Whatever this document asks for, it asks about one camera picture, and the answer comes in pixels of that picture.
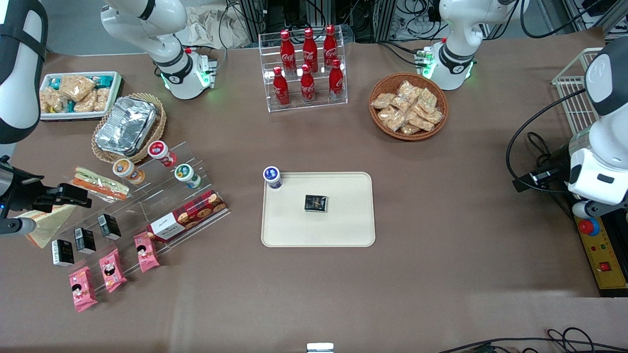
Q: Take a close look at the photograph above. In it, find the red cola bottle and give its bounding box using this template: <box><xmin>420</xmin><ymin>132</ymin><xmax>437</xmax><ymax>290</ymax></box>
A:
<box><xmin>300</xmin><ymin>64</ymin><xmax>316</xmax><ymax>104</ymax></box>
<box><xmin>280</xmin><ymin>29</ymin><xmax>297</xmax><ymax>75</ymax></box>
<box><xmin>323</xmin><ymin>25</ymin><xmax>339</xmax><ymax>70</ymax></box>
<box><xmin>302</xmin><ymin>27</ymin><xmax>319</xmax><ymax>74</ymax></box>
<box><xmin>328</xmin><ymin>58</ymin><xmax>344</xmax><ymax>101</ymax></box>
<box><xmin>272</xmin><ymin>66</ymin><xmax>290</xmax><ymax>107</ymax></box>

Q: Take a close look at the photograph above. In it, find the clear acrylic bottle rack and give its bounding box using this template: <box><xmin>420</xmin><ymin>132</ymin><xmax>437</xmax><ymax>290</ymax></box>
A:
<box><xmin>258</xmin><ymin>25</ymin><xmax>349</xmax><ymax>114</ymax></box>

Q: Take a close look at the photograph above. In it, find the blue lid cup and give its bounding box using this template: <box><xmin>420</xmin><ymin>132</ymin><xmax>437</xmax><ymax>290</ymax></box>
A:
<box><xmin>262</xmin><ymin>166</ymin><xmax>284</xmax><ymax>191</ymax></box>

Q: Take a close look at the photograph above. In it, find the black looping cable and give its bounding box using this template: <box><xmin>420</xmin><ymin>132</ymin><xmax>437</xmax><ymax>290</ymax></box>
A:
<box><xmin>506</xmin><ymin>87</ymin><xmax>589</xmax><ymax>195</ymax></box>

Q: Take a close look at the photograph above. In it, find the triangle sandwich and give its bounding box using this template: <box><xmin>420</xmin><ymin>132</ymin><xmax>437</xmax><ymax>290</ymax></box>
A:
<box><xmin>72</xmin><ymin>167</ymin><xmax>131</xmax><ymax>202</ymax></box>
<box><xmin>15</xmin><ymin>203</ymin><xmax>77</xmax><ymax>249</ymax></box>

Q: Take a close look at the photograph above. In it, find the red plaid cookie box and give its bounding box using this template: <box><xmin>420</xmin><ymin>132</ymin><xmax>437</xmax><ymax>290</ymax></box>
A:
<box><xmin>147</xmin><ymin>189</ymin><xmax>228</xmax><ymax>243</ymax></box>

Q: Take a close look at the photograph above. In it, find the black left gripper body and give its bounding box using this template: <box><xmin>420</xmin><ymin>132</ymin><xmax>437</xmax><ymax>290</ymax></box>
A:
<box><xmin>539</xmin><ymin>146</ymin><xmax>573</xmax><ymax>193</ymax></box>

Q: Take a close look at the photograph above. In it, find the pink snack packet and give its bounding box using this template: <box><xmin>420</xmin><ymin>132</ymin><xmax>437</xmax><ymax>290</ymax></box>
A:
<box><xmin>99</xmin><ymin>248</ymin><xmax>128</xmax><ymax>294</ymax></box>
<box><xmin>133</xmin><ymin>231</ymin><xmax>161</xmax><ymax>274</ymax></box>
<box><xmin>68</xmin><ymin>266</ymin><xmax>98</xmax><ymax>313</ymax></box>

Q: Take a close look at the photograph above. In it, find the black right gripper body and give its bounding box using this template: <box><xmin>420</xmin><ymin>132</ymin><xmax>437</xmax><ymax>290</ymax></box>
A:
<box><xmin>0</xmin><ymin>157</ymin><xmax>61</xmax><ymax>220</ymax></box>

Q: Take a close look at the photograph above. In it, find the crumpled beige cloth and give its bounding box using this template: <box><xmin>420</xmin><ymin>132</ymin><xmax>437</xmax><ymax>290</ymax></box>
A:
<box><xmin>185</xmin><ymin>4</ymin><xmax>257</xmax><ymax>50</ymax></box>

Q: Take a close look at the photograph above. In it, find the round brown wicker basket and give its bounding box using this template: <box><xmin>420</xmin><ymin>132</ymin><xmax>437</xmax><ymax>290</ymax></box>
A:
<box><xmin>368</xmin><ymin>73</ymin><xmax>450</xmax><ymax>142</ymax></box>

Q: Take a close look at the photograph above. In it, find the beige plastic tray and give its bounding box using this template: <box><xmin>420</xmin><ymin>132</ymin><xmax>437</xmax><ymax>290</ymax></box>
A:
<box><xmin>261</xmin><ymin>171</ymin><xmax>377</xmax><ymax>248</ymax></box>

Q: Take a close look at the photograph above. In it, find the yellow control box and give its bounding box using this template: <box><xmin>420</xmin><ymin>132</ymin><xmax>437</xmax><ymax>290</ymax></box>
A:
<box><xmin>574</xmin><ymin>216</ymin><xmax>628</xmax><ymax>298</ymax></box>

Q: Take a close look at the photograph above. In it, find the silver foil container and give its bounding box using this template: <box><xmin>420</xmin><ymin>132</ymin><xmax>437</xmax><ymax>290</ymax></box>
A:
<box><xmin>94</xmin><ymin>96</ymin><xmax>159</xmax><ymax>157</ymax></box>

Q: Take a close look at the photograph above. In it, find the white wire basket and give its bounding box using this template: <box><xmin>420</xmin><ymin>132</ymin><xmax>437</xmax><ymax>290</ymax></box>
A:
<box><xmin>551</xmin><ymin>47</ymin><xmax>604</xmax><ymax>136</ymax></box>

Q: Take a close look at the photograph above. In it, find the oval light wicker basket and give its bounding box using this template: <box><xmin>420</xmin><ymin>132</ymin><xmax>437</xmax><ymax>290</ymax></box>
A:
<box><xmin>91</xmin><ymin>93</ymin><xmax>168</xmax><ymax>165</ymax></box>

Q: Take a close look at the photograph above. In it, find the black floor cable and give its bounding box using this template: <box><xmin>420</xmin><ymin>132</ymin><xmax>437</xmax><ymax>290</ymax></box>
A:
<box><xmin>436</xmin><ymin>327</ymin><xmax>628</xmax><ymax>353</ymax></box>

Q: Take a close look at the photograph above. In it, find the white rectangular snack bin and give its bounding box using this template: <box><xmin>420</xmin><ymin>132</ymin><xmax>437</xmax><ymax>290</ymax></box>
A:
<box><xmin>39</xmin><ymin>71</ymin><xmax>124</xmax><ymax>122</ymax></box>

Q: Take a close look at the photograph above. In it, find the orange lid cup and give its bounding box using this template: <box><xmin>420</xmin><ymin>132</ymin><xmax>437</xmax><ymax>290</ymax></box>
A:
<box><xmin>112</xmin><ymin>158</ymin><xmax>146</xmax><ymax>185</ymax></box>

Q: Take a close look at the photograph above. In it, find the red emergency stop button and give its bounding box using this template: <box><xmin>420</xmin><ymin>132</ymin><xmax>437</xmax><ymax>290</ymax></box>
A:
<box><xmin>577</xmin><ymin>217</ymin><xmax>601</xmax><ymax>237</ymax></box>

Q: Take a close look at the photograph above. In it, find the red lid cup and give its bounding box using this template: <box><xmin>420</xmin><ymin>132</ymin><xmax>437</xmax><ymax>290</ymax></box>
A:
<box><xmin>147</xmin><ymin>140</ymin><xmax>178</xmax><ymax>168</ymax></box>

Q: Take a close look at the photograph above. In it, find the green lid cup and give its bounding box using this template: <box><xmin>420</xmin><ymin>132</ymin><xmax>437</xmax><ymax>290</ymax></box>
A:
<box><xmin>174</xmin><ymin>163</ymin><xmax>202</xmax><ymax>190</ymax></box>

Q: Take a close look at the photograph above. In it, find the clear acrylic stepped display stand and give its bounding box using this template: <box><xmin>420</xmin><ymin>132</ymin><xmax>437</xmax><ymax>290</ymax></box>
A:
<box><xmin>49</xmin><ymin>141</ymin><xmax>232</xmax><ymax>296</ymax></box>

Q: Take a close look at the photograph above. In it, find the small black carton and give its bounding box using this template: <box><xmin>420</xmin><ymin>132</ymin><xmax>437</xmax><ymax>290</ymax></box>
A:
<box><xmin>97</xmin><ymin>213</ymin><xmax>122</xmax><ymax>241</ymax></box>
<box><xmin>304</xmin><ymin>194</ymin><xmax>329</xmax><ymax>213</ymax></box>
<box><xmin>74</xmin><ymin>227</ymin><xmax>97</xmax><ymax>255</ymax></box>
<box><xmin>51</xmin><ymin>239</ymin><xmax>76</xmax><ymax>268</ymax></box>

